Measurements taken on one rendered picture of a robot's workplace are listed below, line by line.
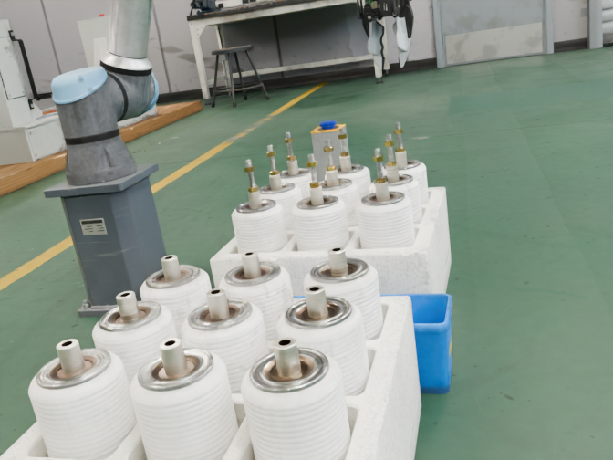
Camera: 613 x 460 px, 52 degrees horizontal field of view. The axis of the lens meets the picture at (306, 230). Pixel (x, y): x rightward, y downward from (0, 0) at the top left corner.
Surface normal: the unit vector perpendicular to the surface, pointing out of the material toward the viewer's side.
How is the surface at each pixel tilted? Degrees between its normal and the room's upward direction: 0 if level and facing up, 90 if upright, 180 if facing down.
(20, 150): 90
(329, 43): 90
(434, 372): 92
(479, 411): 0
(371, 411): 0
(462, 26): 90
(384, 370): 0
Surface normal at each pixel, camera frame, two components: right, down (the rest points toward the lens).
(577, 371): -0.15, -0.94
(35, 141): 0.96, -0.07
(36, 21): -0.22, 0.33
